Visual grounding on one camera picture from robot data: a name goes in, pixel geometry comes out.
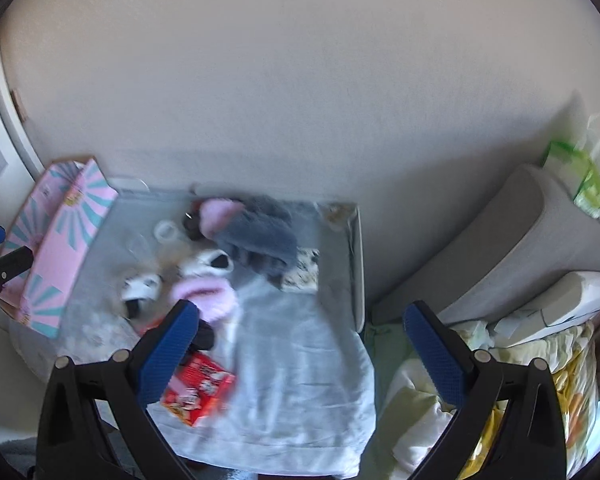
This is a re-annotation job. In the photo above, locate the patterned black white card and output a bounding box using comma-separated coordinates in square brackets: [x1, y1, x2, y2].
[280, 247, 320, 294]

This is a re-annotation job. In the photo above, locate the white door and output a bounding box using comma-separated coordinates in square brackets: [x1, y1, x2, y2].
[0, 44, 45, 226]

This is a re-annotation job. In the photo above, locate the floral yellow blanket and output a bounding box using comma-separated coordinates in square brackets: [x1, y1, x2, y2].
[362, 304, 597, 479]

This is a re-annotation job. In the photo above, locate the pink striped cardboard box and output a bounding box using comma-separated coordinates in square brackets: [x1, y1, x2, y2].
[0, 158, 118, 338]

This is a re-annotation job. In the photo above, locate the white pillow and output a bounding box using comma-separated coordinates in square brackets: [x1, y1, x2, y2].
[486, 271, 600, 348]

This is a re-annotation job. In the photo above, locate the grey sofa cushion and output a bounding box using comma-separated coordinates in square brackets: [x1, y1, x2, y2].
[370, 165, 600, 325]

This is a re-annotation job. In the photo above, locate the pink fluffy slipper near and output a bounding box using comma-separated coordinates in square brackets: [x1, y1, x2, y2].
[170, 276, 238, 323]

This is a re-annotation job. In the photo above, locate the light blue cloth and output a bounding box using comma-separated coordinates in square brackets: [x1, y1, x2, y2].
[9, 192, 375, 478]

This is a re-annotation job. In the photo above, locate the black sock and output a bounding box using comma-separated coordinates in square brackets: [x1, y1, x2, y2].
[180, 320, 215, 366]

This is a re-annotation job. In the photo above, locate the clear tape roll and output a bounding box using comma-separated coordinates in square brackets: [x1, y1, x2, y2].
[154, 219, 181, 245]

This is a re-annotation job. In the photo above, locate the red snack packet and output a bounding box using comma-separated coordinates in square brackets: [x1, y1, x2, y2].
[160, 352, 235, 427]

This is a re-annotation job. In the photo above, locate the grey fluffy slipper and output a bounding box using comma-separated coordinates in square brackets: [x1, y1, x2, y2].
[213, 196, 298, 282]

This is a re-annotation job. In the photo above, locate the pink fluffy slipper far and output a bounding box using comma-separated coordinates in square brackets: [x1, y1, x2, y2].
[199, 198, 245, 240]

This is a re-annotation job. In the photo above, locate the green plastic bag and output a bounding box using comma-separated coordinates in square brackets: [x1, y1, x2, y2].
[542, 114, 600, 222]

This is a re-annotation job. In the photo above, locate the pink fluffy slipper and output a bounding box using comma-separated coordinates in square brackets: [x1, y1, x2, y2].
[199, 198, 245, 240]
[170, 276, 238, 323]

